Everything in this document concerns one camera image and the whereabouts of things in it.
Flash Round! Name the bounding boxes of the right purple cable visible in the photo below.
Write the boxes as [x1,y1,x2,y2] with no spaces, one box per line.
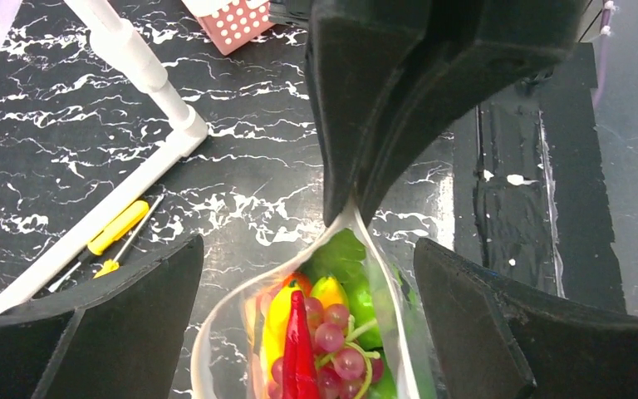
[594,0,620,106]

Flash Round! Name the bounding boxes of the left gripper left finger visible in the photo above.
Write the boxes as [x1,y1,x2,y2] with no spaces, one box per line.
[0,235,204,398]

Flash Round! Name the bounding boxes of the white pvc pipe frame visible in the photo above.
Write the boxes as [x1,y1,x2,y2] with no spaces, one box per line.
[0,1,206,315]

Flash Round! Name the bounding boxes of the red toy grapes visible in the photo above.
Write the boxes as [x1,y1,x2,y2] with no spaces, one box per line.
[263,290,395,398]

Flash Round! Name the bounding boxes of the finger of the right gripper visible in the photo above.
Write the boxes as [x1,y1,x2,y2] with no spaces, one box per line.
[305,1,433,226]
[355,1,586,223]

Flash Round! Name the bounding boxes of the red toy chili pepper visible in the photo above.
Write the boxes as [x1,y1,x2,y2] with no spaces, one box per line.
[282,291,321,399]

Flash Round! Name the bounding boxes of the pink plastic basket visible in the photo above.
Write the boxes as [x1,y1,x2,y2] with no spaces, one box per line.
[182,0,273,56]

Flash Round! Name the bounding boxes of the yellow handled screwdriver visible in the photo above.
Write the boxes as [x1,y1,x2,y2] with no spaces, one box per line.
[47,199,150,293]

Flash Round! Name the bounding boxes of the orange toy carrot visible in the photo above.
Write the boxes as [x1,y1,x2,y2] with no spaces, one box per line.
[244,272,312,332]

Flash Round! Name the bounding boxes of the green toy bell pepper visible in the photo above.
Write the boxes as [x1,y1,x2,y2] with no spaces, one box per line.
[299,229,397,398]

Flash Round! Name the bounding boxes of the clear polka dot zip bag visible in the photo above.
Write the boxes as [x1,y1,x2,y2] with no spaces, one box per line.
[191,204,441,398]

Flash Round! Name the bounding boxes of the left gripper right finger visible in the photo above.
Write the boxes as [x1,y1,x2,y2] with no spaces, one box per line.
[413,239,638,398]

